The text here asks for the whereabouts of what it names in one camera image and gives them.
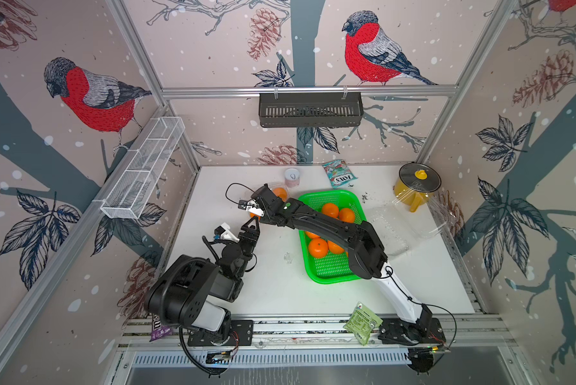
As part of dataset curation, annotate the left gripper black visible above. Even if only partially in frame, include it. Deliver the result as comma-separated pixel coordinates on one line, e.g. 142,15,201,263
233,217,258,280

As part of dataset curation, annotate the orange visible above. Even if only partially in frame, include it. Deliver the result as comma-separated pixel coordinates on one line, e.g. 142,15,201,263
307,237,329,259
273,187,288,201
305,231,319,239
327,241,345,254
321,203,339,218
338,208,356,223

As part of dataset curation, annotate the green plastic perforated basket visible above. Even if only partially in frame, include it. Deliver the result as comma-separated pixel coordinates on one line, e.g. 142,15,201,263
299,189,367,284

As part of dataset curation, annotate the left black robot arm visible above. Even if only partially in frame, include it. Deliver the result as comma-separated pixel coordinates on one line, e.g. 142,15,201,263
143,216,260,347

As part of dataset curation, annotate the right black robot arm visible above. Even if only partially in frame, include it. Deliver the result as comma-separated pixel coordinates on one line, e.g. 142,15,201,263
235,184,445,346

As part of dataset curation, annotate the small pink white cup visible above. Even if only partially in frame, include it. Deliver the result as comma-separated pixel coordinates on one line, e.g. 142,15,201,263
284,168,300,189

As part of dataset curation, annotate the orange in basket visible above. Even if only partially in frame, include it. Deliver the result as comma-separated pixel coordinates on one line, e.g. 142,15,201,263
321,203,339,218
338,208,356,223
307,237,329,259
305,231,319,239

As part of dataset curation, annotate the Fox's candy bag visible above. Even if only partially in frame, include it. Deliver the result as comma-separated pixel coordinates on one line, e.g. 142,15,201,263
323,160,357,189

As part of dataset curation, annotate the purple M&M's candy bag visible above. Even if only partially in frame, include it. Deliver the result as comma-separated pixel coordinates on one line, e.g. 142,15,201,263
150,314,173,342

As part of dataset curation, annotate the green snack packet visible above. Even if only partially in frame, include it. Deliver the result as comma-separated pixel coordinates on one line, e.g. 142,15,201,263
343,303,383,346

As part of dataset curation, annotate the yellow pot with lid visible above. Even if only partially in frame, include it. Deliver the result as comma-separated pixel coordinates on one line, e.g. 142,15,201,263
394,163,442,213

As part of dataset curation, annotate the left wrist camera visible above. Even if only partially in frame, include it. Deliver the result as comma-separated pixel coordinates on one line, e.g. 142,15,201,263
214,222,239,242

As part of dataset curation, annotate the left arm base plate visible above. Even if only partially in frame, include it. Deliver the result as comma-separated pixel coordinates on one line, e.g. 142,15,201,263
187,320,254,347

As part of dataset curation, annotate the black hanging wire basket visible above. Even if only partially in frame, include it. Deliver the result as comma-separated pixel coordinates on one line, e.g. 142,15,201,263
258,92,364,128

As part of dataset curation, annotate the white wire mesh shelf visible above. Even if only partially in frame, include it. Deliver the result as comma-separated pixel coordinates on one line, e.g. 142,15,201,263
100,116,185,219

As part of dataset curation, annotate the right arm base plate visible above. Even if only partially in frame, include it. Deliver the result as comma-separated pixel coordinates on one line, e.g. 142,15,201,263
378,318,447,347

